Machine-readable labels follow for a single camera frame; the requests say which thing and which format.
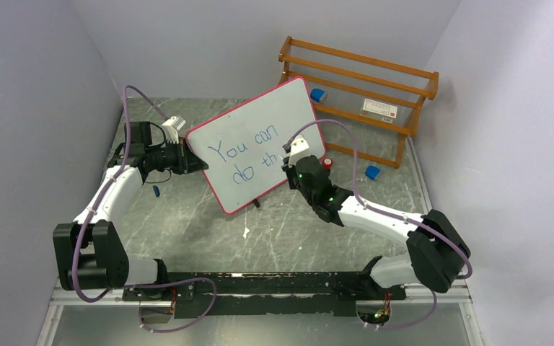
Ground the pink-framed whiteboard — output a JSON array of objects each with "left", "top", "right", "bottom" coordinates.
[{"left": 186, "top": 77, "right": 326, "bottom": 214}]

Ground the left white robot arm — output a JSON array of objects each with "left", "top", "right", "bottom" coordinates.
[{"left": 53, "top": 116, "right": 208, "bottom": 300}]

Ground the wooden shelf rack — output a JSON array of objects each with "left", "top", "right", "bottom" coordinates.
[{"left": 278, "top": 36, "right": 439, "bottom": 168}]

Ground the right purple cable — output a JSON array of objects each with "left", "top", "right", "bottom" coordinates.
[{"left": 282, "top": 119, "right": 474, "bottom": 332}]

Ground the purple cable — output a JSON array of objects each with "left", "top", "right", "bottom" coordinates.
[
  {"left": 65, "top": 84, "right": 218, "bottom": 334},
  {"left": 282, "top": 119, "right": 474, "bottom": 332}
]

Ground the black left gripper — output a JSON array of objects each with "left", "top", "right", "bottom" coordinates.
[{"left": 146, "top": 137, "right": 207, "bottom": 175}]

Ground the black base beam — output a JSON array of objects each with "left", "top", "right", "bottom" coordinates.
[{"left": 122, "top": 271, "right": 406, "bottom": 319}]

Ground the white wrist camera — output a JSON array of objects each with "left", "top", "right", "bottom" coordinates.
[
  {"left": 160, "top": 115, "right": 186, "bottom": 144},
  {"left": 283, "top": 135, "right": 312, "bottom": 167}
]

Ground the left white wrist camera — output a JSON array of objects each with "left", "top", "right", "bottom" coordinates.
[{"left": 160, "top": 115, "right": 186, "bottom": 144}]

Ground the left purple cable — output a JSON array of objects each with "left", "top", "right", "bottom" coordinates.
[{"left": 65, "top": 84, "right": 218, "bottom": 334}]

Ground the aluminium base frame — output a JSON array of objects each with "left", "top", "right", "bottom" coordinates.
[{"left": 38, "top": 272, "right": 483, "bottom": 345}]

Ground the blue square block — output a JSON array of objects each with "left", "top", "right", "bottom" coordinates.
[{"left": 364, "top": 165, "right": 381, "bottom": 181}]

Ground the blue grey board eraser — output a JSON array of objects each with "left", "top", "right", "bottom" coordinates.
[{"left": 309, "top": 88, "right": 327, "bottom": 104}]

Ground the white cardboard box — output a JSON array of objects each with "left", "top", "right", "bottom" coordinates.
[{"left": 359, "top": 98, "right": 398, "bottom": 123}]

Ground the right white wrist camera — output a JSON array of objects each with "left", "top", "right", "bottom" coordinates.
[{"left": 283, "top": 135, "right": 312, "bottom": 167}]

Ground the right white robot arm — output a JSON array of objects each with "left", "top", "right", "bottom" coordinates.
[{"left": 282, "top": 155, "right": 470, "bottom": 298}]

